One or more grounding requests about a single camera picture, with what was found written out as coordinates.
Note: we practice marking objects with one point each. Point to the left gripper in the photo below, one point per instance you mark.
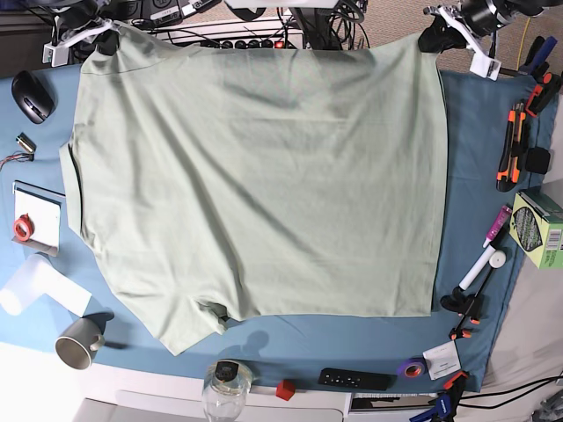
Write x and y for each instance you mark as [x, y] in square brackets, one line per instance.
[472, 25]

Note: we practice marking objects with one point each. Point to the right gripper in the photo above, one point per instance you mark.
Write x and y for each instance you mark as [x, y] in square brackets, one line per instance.
[75, 22]

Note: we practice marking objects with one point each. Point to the light green T-shirt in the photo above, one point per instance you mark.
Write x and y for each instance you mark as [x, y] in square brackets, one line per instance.
[226, 183]

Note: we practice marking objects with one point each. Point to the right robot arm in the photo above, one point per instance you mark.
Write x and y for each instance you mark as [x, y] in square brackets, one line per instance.
[76, 22]

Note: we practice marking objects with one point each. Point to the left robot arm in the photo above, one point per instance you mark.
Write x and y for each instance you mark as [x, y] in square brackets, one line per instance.
[530, 9]

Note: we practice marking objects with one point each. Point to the black computer mouse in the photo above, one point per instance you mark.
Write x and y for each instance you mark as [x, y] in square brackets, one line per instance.
[31, 97]

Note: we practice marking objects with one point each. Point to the blue table cloth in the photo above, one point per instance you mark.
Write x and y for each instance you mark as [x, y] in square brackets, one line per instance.
[283, 347]

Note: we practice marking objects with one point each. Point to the blue orange clamp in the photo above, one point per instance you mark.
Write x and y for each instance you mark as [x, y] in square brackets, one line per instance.
[548, 84]

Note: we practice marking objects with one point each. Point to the small battery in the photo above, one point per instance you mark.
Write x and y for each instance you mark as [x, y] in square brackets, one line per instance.
[26, 144]

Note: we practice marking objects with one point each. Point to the orange black utility knife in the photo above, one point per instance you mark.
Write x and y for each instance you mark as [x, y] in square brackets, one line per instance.
[515, 146]

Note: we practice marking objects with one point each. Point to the black square box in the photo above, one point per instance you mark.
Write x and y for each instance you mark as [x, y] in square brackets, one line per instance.
[537, 160]

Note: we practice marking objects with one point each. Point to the black power strip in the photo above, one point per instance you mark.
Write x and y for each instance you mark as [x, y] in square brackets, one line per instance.
[292, 41]

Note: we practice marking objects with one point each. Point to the white notepad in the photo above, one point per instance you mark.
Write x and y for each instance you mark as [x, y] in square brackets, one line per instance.
[44, 207]

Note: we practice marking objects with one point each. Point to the purple tube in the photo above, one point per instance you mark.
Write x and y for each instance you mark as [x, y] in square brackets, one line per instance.
[501, 218]

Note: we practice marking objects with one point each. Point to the red tape roll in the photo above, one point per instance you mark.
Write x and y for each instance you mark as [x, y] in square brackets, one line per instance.
[23, 228]

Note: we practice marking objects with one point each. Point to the green cardboard box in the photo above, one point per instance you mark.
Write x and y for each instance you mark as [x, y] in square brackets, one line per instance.
[536, 226]

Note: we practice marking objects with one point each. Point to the white marker pen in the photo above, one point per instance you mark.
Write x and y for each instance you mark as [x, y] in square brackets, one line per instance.
[482, 261]

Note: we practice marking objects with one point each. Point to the white round cap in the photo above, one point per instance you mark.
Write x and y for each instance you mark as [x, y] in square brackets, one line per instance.
[498, 259]

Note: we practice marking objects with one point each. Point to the black orange clamp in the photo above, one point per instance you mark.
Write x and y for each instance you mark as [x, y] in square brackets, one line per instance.
[468, 307]

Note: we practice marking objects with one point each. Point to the grey mug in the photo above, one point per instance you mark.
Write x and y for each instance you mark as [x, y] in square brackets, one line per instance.
[78, 345]

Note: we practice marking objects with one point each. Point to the white paper card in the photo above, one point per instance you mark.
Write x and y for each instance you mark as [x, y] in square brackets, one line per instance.
[442, 360]

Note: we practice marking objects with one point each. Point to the purple tape roll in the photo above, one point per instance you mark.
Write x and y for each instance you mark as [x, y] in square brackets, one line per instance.
[412, 368]

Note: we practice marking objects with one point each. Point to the black remote control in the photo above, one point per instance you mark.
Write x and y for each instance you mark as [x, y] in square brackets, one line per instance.
[342, 378]

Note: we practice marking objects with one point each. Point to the clear glass jar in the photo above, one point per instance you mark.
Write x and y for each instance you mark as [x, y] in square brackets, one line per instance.
[226, 386]

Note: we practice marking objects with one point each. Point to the blue black clamp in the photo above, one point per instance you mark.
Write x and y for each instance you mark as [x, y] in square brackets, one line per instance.
[444, 407]

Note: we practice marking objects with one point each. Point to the red cube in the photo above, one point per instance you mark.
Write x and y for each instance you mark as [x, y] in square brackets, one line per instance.
[285, 390]

